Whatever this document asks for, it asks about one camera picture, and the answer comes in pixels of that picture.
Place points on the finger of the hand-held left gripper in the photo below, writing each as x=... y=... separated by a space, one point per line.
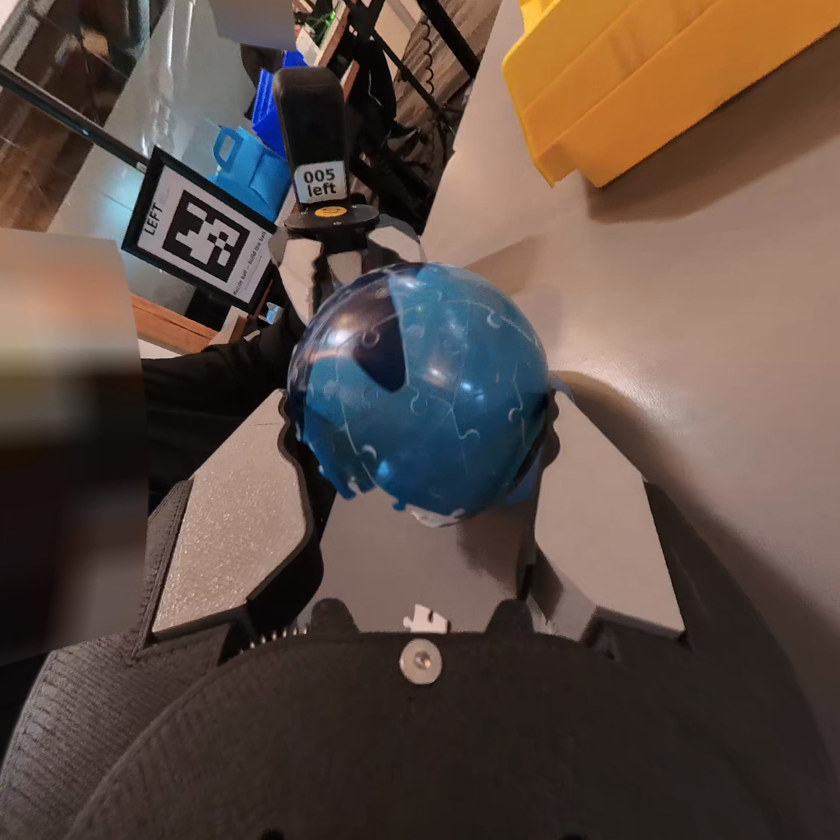
x=397 y=246
x=298 y=269

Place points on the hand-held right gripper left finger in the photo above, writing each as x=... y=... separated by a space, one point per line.
x=236 y=525

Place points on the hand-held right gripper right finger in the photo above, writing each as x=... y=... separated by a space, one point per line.
x=604 y=544

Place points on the blue round ball stand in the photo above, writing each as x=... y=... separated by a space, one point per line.
x=528 y=479

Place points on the blue puzzle ball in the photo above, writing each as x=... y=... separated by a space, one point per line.
x=433 y=387

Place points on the white puzzle piece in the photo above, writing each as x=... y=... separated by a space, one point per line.
x=423 y=620

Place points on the person's left forearm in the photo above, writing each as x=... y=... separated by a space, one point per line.
x=210 y=387

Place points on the blue storage bin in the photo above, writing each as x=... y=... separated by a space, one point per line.
x=269 y=111

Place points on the framed black-white marker sign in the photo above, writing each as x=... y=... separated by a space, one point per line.
x=197 y=229

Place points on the yellow plastic storage bin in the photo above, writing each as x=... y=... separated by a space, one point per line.
x=656 y=79

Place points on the black metal frame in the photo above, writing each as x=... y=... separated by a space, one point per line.
x=407 y=131

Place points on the black metal rail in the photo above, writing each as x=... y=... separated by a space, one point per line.
x=72 y=118

